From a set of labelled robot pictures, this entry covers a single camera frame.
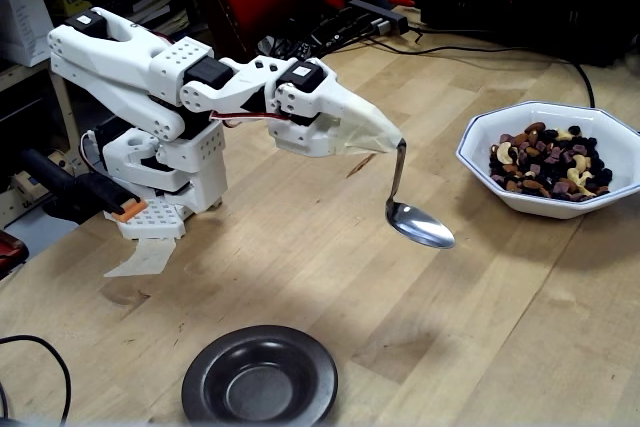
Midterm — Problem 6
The yellow box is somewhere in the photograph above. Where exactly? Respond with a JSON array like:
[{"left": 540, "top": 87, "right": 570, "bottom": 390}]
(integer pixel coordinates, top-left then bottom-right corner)
[{"left": 56, "top": 0, "right": 95, "bottom": 17}]

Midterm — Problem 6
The bent metal spoon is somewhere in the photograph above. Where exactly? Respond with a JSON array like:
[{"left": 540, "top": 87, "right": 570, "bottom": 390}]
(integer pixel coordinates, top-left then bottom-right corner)
[{"left": 382, "top": 139, "right": 457, "bottom": 250}]

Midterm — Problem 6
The beige masking tape wrap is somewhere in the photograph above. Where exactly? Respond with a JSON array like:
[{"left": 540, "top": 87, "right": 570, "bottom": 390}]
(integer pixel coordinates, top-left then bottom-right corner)
[{"left": 327, "top": 89, "right": 405, "bottom": 158}]

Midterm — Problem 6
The dark brown metal plate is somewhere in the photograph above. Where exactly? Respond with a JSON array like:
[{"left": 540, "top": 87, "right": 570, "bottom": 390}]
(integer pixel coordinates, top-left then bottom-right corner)
[{"left": 181, "top": 324, "right": 340, "bottom": 426}]

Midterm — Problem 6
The nut and dried fruit mix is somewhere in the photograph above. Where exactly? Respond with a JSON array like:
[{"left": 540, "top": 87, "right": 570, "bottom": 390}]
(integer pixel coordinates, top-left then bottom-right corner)
[{"left": 487, "top": 121, "right": 614, "bottom": 203}]

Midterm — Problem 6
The small labelled box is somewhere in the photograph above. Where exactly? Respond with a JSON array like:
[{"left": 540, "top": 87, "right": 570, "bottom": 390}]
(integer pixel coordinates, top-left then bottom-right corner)
[{"left": 0, "top": 171, "right": 51, "bottom": 228}]

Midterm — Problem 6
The black power strip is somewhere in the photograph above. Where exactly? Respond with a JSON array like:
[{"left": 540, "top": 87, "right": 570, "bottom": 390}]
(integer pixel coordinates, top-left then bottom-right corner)
[{"left": 348, "top": 0, "right": 410, "bottom": 37}]

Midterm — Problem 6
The white paper bag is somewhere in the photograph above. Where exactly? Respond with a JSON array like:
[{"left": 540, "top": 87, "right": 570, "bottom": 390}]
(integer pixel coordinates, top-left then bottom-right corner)
[{"left": 0, "top": 0, "right": 65, "bottom": 68}]

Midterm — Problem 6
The white octagonal bowl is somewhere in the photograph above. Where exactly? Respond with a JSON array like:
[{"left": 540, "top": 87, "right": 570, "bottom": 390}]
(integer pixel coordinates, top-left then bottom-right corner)
[{"left": 454, "top": 100, "right": 640, "bottom": 221}]

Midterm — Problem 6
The dark red stool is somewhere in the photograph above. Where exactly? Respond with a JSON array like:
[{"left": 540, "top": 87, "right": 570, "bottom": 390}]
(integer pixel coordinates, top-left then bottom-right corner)
[{"left": 0, "top": 228, "right": 30, "bottom": 281}]

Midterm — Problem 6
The black clamp with orange pad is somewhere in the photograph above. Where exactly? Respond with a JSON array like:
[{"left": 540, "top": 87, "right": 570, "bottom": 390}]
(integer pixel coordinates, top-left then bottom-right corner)
[{"left": 18, "top": 148, "right": 150, "bottom": 224}]

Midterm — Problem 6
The stack of books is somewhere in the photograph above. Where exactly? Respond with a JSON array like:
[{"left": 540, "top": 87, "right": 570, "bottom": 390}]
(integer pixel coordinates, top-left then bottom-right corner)
[{"left": 44, "top": 0, "right": 194, "bottom": 41}]

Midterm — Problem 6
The wooden shelf rack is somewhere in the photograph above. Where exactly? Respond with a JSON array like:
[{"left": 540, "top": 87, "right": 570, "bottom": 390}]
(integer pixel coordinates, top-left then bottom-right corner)
[{"left": 0, "top": 56, "right": 84, "bottom": 231}]

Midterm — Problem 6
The beige masking tape strip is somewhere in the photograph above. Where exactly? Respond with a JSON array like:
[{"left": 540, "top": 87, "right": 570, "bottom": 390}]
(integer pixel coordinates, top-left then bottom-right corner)
[{"left": 103, "top": 235, "right": 177, "bottom": 279}]

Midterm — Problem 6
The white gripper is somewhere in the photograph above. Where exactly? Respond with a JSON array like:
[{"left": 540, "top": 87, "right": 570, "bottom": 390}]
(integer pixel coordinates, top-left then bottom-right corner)
[{"left": 266, "top": 60, "right": 352, "bottom": 158}]

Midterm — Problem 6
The black cable bundle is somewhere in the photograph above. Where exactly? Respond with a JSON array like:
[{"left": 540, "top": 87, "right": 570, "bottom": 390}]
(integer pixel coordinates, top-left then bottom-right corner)
[{"left": 257, "top": 9, "right": 386, "bottom": 59}]

